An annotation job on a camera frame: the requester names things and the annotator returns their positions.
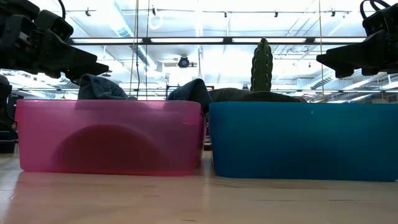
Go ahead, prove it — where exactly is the green artificial cactus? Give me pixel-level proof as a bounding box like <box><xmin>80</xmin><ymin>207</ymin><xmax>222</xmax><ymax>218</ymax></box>
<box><xmin>250</xmin><ymin>37</ymin><xmax>274</xmax><ymax>92</ymax></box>

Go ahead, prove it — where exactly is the blue plastic bin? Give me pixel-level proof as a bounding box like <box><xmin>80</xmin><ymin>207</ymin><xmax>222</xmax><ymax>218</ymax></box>
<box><xmin>208</xmin><ymin>101</ymin><xmax>398</xmax><ymax>182</ymax></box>

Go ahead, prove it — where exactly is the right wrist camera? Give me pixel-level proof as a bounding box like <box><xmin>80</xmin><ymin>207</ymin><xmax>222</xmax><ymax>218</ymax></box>
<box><xmin>362</xmin><ymin>3</ymin><xmax>398</xmax><ymax>37</ymax></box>

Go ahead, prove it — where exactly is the translucent pink plastic bin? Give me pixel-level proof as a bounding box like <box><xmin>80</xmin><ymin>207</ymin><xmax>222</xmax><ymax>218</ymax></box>
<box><xmin>14</xmin><ymin>98</ymin><xmax>206</xmax><ymax>177</ymax></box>

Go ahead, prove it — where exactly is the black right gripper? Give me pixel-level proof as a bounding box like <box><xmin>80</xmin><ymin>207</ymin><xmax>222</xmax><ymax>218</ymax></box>
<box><xmin>316</xmin><ymin>29</ymin><xmax>398</xmax><ymax>79</ymax></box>

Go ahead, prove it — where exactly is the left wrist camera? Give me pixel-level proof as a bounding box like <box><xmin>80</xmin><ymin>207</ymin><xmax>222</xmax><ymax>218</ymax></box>
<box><xmin>34</xmin><ymin>9</ymin><xmax>75</xmax><ymax>43</ymax></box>

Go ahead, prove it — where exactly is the thin hanging cable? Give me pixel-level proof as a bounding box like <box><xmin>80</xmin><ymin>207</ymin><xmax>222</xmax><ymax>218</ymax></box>
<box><xmin>318</xmin><ymin>0</ymin><xmax>325</xmax><ymax>102</ymax></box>
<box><xmin>128</xmin><ymin>0</ymin><xmax>141</xmax><ymax>100</ymax></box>
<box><xmin>144</xmin><ymin>0</ymin><xmax>150</xmax><ymax>101</ymax></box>

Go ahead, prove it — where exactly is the black horizontal frame bar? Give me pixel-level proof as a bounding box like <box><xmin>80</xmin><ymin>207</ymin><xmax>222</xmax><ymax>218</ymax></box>
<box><xmin>66</xmin><ymin>36</ymin><xmax>368</xmax><ymax>45</ymax></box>

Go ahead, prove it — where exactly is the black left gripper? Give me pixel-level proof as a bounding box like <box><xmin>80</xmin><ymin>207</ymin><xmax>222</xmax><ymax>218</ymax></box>
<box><xmin>0</xmin><ymin>14</ymin><xmax>110</xmax><ymax>82</ymax></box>

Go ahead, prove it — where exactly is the overhead camera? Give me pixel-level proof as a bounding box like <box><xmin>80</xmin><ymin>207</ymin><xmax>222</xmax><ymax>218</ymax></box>
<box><xmin>177</xmin><ymin>55</ymin><xmax>191</xmax><ymax>69</ymax></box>

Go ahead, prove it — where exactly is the black right camera cable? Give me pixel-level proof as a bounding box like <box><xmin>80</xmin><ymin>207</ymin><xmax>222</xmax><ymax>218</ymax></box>
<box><xmin>359</xmin><ymin>0</ymin><xmax>391</xmax><ymax>20</ymax></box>

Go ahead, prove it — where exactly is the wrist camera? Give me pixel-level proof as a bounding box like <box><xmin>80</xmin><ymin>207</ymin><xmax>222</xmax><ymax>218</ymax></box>
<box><xmin>34</xmin><ymin>9</ymin><xmax>75</xmax><ymax>43</ymax></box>
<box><xmin>362</xmin><ymin>3</ymin><xmax>398</xmax><ymax>37</ymax></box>

